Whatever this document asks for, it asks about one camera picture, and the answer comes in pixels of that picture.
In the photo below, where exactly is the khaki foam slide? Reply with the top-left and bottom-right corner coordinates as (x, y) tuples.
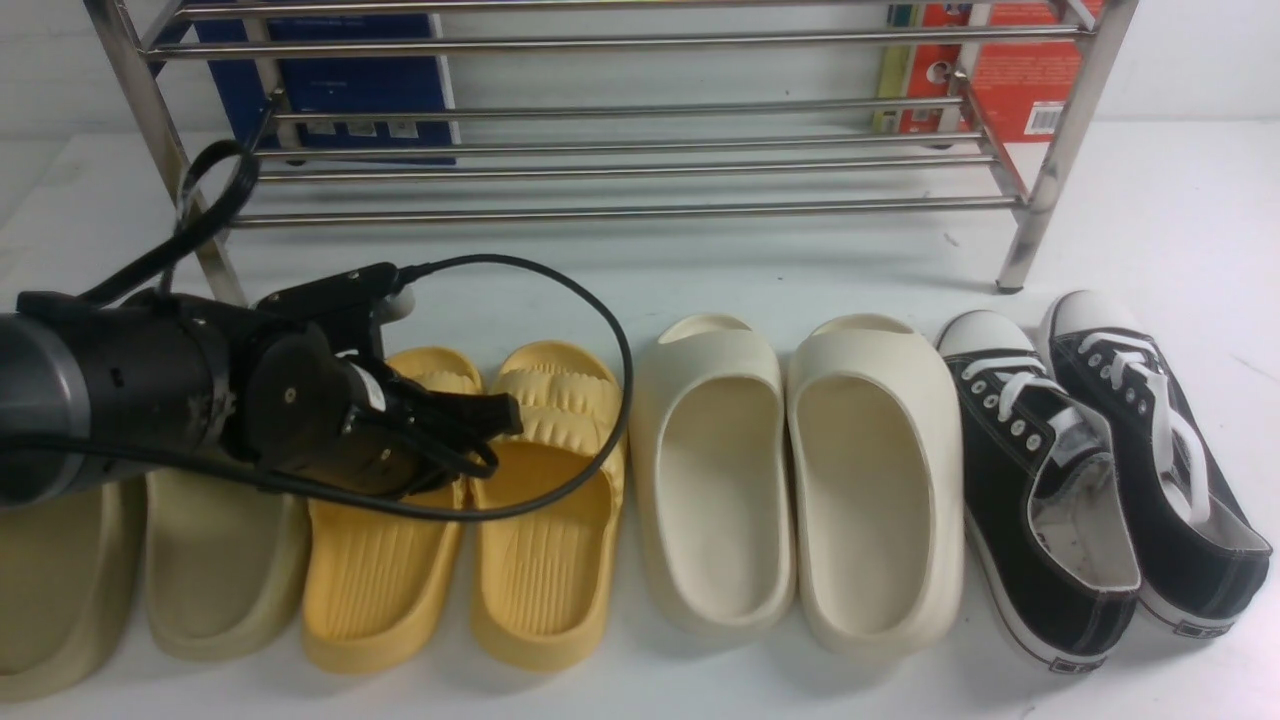
(1, 478), (147, 703)
(143, 469), (311, 664)

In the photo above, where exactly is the cream foam slide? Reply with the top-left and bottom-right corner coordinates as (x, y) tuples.
(628, 314), (797, 643)
(785, 314), (965, 662)

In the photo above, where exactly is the stainless steel shoe rack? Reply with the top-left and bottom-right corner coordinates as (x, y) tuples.
(84, 1), (1138, 300)

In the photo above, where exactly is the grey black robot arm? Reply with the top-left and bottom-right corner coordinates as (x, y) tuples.
(3, 290), (522, 509)

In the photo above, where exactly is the left khaki foam slide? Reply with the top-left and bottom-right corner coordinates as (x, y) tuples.
(1, 478), (147, 703)

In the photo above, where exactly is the blue box behind rack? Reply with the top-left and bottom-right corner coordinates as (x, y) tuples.
(195, 14), (460, 150)

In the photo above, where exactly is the left cream foam slide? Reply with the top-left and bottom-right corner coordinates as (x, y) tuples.
(628, 314), (797, 643)

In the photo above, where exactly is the right cream foam slide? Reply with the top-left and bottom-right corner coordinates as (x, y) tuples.
(785, 314), (965, 662)

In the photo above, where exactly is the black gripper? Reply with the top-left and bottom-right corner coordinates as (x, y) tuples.
(225, 325), (524, 498)

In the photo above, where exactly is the right black canvas sneaker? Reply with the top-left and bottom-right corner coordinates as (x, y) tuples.
(1038, 290), (1274, 641)

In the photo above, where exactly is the yellow rubber slipper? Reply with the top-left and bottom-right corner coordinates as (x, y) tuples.
(302, 346), (485, 675)
(471, 341), (627, 673)

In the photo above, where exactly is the black cable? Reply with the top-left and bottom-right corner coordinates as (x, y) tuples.
(0, 140), (635, 524)

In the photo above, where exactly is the right khaki foam slide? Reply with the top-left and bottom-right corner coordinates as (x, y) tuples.
(143, 469), (311, 664)

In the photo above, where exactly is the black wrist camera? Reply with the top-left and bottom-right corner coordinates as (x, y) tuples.
(253, 263), (415, 359)

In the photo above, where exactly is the black canvas sneaker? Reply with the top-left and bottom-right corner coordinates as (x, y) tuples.
(936, 310), (1142, 676)
(1038, 290), (1274, 641)

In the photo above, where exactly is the red box behind rack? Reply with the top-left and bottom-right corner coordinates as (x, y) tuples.
(878, 1), (1082, 143)

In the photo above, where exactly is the left black canvas sneaker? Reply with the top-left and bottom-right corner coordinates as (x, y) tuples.
(936, 310), (1142, 676)

